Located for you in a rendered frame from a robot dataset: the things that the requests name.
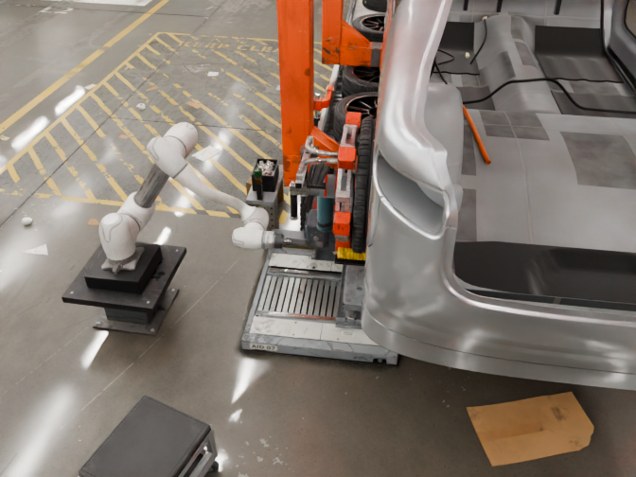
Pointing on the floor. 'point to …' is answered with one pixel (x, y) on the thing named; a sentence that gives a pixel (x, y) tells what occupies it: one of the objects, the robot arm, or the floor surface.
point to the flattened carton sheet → (531, 428)
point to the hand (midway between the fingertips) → (315, 244)
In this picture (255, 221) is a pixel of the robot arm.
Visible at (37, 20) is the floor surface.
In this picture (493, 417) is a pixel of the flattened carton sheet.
